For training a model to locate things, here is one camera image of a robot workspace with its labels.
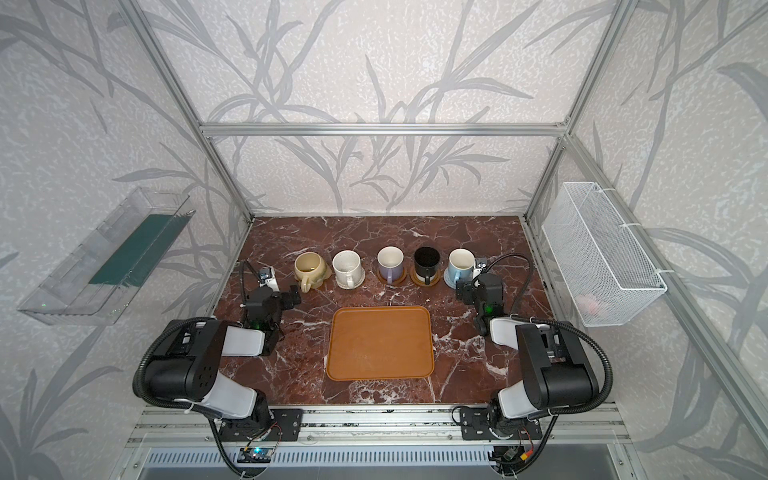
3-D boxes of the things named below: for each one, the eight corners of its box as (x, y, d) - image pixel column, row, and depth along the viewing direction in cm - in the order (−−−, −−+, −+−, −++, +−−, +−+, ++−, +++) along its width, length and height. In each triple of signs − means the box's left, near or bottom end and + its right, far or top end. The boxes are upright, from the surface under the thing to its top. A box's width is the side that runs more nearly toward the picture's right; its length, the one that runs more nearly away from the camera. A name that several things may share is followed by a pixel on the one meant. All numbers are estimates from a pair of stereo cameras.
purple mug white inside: (378, 291, 101) (375, 275, 94) (379, 262, 109) (378, 246, 101) (403, 291, 101) (403, 275, 94) (403, 262, 109) (403, 246, 101)
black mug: (415, 289, 101) (416, 272, 93) (414, 265, 108) (415, 246, 99) (438, 289, 101) (442, 272, 93) (436, 265, 108) (439, 246, 99)
